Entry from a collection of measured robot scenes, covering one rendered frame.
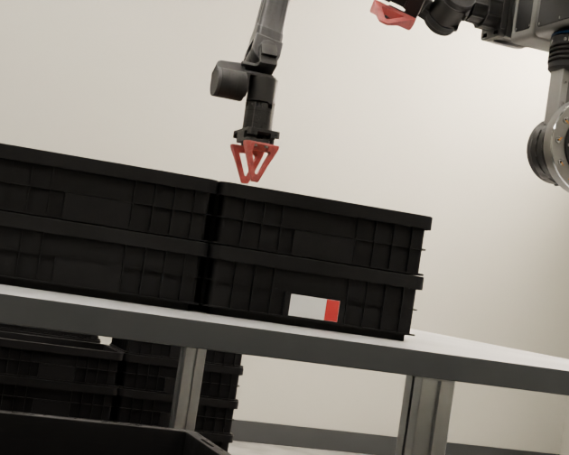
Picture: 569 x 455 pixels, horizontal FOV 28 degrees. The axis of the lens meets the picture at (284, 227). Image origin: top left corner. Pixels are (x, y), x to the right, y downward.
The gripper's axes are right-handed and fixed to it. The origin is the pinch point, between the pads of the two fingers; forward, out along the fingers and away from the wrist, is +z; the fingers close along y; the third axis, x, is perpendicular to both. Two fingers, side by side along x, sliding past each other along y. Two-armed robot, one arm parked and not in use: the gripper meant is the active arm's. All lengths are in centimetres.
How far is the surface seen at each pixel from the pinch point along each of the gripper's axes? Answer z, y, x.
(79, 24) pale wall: -89, -312, 5
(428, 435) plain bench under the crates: 40, 46, 21
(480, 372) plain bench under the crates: 29, 51, 26
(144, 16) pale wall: -99, -312, 33
